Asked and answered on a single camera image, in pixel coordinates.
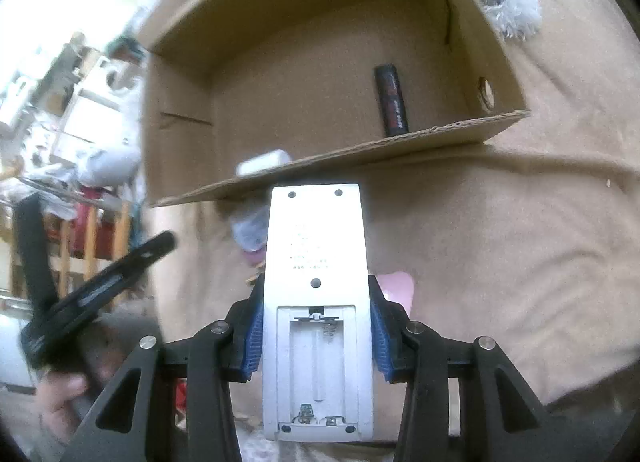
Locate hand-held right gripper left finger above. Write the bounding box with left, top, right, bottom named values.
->
left=60, top=272, right=266, bottom=462

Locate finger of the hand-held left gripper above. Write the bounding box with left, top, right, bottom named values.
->
left=12, top=191, right=57, bottom=317
left=19, top=231, right=180, bottom=370

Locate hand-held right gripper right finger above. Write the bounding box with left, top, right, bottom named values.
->
left=367, top=274, right=586, bottom=462

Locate pink pig-shaped toy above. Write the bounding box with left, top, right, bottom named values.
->
left=375, top=270, right=416, bottom=317

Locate white remote control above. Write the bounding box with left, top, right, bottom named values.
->
left=262, top=183, right=375, bottom=443

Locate white charger plug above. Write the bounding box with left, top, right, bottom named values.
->
left=236, top=149, right=293, bottom=177

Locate brown cardboard box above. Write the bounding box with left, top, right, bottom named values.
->
left=135, top=0, right=532, bottom=207

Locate person's left hand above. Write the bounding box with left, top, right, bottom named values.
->
left=35, top=367, right=101, bottom=443

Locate red cloth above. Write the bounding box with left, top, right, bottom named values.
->
left=45, top=187, right=126, bottom=260

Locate translucent plastic wrapper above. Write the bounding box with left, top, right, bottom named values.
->
left=230, top=207, right=271, bottom=267

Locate white plastic bag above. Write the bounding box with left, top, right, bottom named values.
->
left=77, top=144, right=143, bottom=187

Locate beige blanket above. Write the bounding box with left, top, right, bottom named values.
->
left=145, top=0, right=640, bottom=462

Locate cluttered shelf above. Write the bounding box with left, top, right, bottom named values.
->
left=0, top=32, right=146, bottom=167

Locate black tube with red label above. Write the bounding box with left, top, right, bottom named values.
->
left=375, top=63, right=410, bottom=139

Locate wooden rail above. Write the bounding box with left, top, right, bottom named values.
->
left=0, top=162, right=146, bottom=303

